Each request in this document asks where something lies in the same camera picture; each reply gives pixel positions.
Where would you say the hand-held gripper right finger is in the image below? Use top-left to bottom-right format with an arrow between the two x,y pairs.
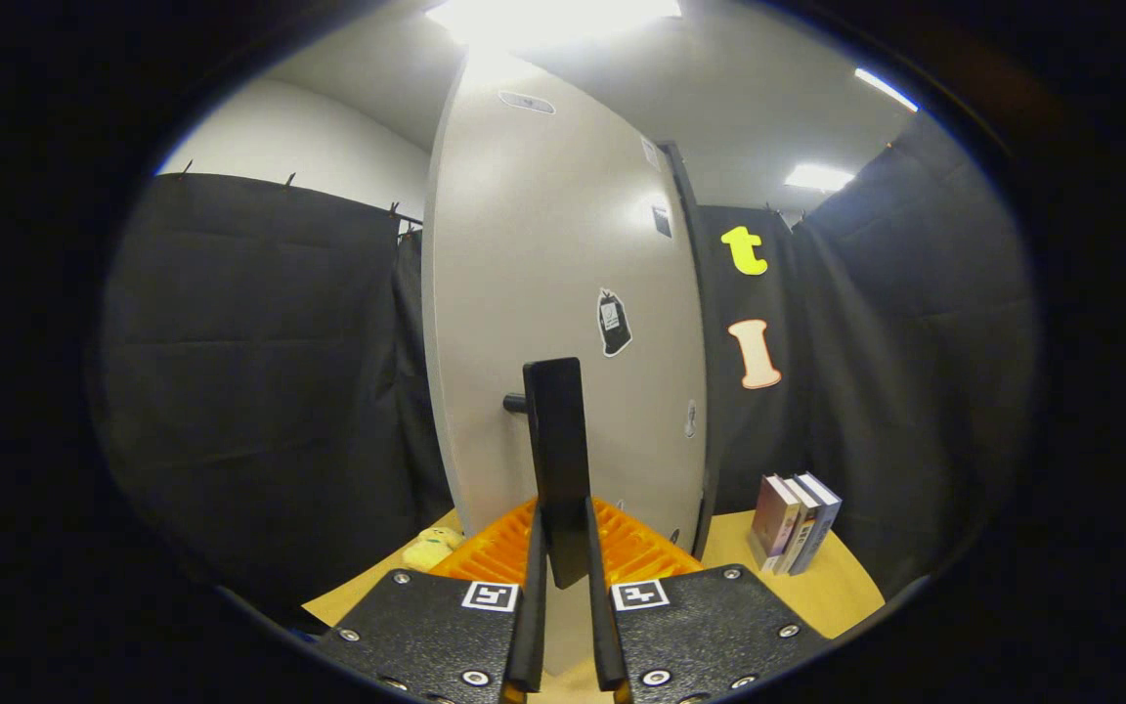
583,497 -> 833,704

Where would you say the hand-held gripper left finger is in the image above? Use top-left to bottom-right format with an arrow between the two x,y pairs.
314,497 -> 549,704

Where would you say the black door handle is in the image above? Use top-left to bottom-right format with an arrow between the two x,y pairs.
502,357 -> 593,590

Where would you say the yellow plush toy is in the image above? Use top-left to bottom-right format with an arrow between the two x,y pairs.
402,526 -> 466,573

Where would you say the pink book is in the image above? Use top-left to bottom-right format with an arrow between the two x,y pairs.
749,474 -> 802,573

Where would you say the white brown book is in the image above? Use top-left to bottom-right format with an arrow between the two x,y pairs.
776,476 -> 823,576

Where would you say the blue grey book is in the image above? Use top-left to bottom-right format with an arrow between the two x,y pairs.
790,472 -> 843,576

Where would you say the black backdrop cloth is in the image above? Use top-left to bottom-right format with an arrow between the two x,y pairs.
99,112 -> 1043,617

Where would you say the dark grey cabinet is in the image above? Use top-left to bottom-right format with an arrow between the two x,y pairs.
659,140 -> 728,558

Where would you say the small ceiling light panel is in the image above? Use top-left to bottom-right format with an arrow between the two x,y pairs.
784,162 -> 855,193

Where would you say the large ceiling light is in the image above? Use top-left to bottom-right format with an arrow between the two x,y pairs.
426,0 -> 681,48

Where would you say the twin ceiling light panel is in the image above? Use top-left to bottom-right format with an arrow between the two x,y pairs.
854,66 -> 919,111

